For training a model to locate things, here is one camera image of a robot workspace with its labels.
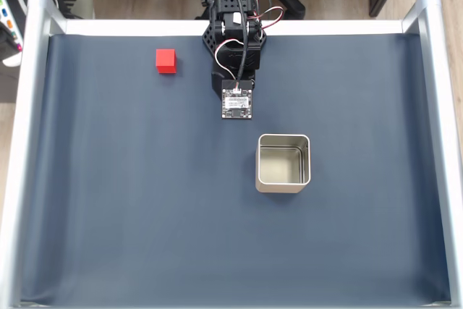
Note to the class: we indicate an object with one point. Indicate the camera circuit board with mount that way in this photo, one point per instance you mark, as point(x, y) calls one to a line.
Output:
point(237, 104)

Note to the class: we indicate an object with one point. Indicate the red cube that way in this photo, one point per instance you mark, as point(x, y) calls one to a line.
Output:
point(165, 61)

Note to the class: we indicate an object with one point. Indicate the white device with coloured buttons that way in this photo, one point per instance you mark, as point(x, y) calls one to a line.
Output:
point(9, 26)

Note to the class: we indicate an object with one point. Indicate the square metal tin container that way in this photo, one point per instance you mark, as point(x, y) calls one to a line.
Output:
point(278, 187)

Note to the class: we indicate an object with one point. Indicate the grey box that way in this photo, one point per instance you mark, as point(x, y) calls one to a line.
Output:
point(79, 5)

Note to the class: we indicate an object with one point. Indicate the dark blue table mat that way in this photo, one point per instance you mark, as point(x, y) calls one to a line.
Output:
point(144, 197)

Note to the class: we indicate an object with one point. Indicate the silver table frame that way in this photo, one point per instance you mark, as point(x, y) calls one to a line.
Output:
point(439, 106)

